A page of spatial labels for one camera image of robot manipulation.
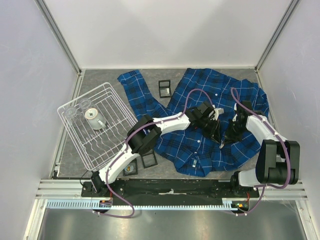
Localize black frame at back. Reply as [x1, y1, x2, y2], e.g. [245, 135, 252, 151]
[158, 79, 172, 98]

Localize clear glass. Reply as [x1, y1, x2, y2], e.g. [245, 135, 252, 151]
[79, 98, 95, 113]
[65, 106, 80, 125]

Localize light blue round brooch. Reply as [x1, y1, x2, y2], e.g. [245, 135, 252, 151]
[124, 165, 134, 173]

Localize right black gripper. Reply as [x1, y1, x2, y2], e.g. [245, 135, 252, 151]
[223, 118, 248, 145]

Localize clear glass right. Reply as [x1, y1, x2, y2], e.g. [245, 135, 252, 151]
[79, 98, 95, 113]

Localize black frame front middle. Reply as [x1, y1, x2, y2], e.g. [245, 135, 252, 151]
[140, 151, 158, 169]

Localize left aluminium frame post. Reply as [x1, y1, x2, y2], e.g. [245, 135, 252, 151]
[35, 0, 82, 75]

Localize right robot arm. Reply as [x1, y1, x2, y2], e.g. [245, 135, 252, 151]
[222, 101, 300, 197]

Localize clear glass left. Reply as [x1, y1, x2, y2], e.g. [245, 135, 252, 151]
[65, 106, 80, 125]

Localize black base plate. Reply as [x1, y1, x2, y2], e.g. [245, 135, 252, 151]
[81, 178, 251, 204]

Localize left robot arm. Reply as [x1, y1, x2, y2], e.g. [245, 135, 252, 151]
[90, 101, 224, 197]

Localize light blue cable duct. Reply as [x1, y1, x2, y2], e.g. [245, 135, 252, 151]
[46, 198, 237, 211]

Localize white ceramic mug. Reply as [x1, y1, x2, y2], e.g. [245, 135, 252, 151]
[84, 107, 107, 131]

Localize right aluminium frame post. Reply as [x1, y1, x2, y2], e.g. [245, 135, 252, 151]
[254, 0, 301, 73]

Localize aluminium frame post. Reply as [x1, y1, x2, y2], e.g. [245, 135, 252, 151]
[254, 0, 301, 73]
[35, 0, 82, 75]

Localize black frame near rack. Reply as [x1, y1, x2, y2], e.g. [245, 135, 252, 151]
[122, 160, 138, 177]

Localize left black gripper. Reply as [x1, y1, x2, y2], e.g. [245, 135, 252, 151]
[197, 117, 221, 145]

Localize blue plaid shirt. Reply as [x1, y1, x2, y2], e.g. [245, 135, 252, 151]
[117, 68, 269, 177]

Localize white wire dish rack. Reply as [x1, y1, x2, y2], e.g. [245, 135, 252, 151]
[57, 82, 137, 171]

